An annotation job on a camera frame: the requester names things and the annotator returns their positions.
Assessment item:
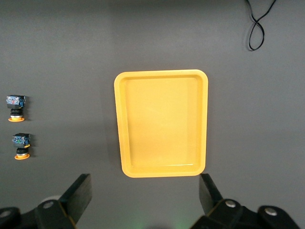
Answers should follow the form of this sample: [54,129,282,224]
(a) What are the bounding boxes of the thin black looped cable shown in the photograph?
[245,0,278,52]

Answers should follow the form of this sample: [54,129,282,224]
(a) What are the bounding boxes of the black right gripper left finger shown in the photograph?
[0,173,93,229]

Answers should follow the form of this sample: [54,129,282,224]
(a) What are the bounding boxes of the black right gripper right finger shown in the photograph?
[190,173,301,229]

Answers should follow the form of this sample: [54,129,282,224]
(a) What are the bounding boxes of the yellow plastic tray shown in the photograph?
[113,69,209,178]

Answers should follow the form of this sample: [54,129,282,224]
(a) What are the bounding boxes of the yellow push button red-marked block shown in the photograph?
[6,94,26,123]

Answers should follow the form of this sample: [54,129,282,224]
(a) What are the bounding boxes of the yellow push button green-marked block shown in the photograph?
[11,133,31,160]

